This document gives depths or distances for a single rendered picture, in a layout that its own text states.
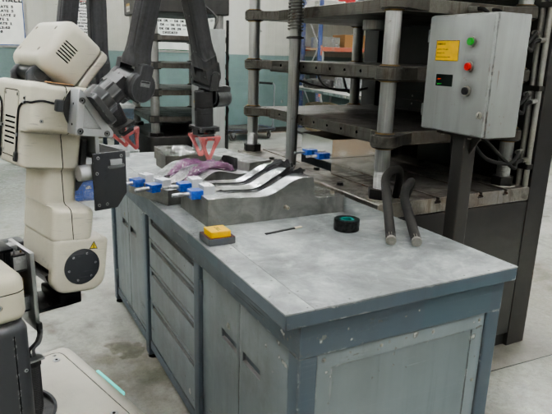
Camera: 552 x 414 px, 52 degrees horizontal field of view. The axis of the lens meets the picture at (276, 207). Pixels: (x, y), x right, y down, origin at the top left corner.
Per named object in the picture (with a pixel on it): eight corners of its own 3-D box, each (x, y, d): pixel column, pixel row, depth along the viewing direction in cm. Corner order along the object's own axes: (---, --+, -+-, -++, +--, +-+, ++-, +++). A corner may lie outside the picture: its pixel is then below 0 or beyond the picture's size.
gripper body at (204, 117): (208, 129, 179) (207, 105, 177) (220, 133, 171) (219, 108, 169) (188, 130, 176) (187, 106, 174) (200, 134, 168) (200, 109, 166)
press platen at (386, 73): (388, 120, 203) (393, 65, 198) (241, 93, 313) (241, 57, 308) (543, 114, 241) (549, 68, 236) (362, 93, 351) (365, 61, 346)
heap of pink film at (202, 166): (189, 183, 205) (189, 162, 203) (161, 175, 217) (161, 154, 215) (242, 174, 223) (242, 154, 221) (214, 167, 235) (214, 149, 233)
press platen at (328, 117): (384, 183, 209) (387, 135, 205) (240, 135, 319) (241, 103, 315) (535, 168, 247) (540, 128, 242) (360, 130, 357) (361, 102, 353)
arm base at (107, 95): (70, 94, 142) (92, 97, 134) (93, 74, 145) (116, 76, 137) (90, 120, 148) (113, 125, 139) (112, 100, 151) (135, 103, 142)
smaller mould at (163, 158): (165, 171, 252) (165, 155, 250) (156, 165, 265) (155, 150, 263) (207, 168, 261) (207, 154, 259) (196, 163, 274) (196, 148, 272)
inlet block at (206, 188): (174, 206, 172) (174, 189, 171) (169, 202, 177) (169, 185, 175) (214, 202, 178) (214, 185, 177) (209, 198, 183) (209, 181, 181)
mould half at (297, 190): (208, 227, 173) (208, 185, 169) (181, 207, 195) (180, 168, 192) (342, 211, 196) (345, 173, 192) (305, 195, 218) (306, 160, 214)
